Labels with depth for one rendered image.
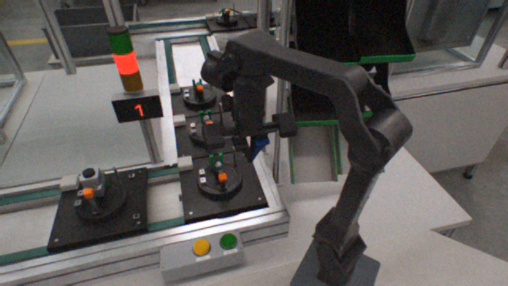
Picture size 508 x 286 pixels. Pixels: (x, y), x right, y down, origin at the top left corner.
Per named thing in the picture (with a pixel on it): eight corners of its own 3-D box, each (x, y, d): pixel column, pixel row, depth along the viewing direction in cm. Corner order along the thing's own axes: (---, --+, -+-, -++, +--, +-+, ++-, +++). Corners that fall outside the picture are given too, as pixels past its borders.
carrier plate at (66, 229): (148, 231, 88) (146, 226, 86) (48, 253, 83) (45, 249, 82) (148, 171, 105) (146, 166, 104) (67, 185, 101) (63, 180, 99)
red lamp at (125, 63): (139, 73, 81) (133, 55, 78) (117, 75, 80) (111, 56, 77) (139, 64, 85) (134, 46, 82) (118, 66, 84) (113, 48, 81)
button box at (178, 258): (244, 263, 86) (244, 249, 82) (164, 283, 82) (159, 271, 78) (239, 240, 91) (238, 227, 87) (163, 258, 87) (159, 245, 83)
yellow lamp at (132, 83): (143, 90, 84) (139, 73, 81) (123, 93, 83) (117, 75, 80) (143, 81, 88) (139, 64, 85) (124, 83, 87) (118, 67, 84)
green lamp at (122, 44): (133, 54, 78) (128, 34, 75) (111, 56, 77) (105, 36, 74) (134, 46, 82) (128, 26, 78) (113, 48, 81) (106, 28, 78)
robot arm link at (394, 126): (421, 117, 42) (376, 97, 45) (396, 144, 38) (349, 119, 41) (354, 243, 64) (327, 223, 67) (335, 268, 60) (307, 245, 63)
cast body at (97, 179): (104, 196, 88) (95, 178, 83) (86, 199, 87) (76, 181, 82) (106, 174, 94) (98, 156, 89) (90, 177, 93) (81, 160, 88)
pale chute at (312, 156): (333, 181, 97) (338, 181, 92) (290, 183, 96) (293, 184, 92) (326, 90, 99) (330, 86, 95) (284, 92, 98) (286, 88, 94)
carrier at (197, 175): (267, 206, 94) (269, 177, 86) (185, 225, 89) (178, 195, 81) (248, 153, 112) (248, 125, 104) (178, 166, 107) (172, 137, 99)
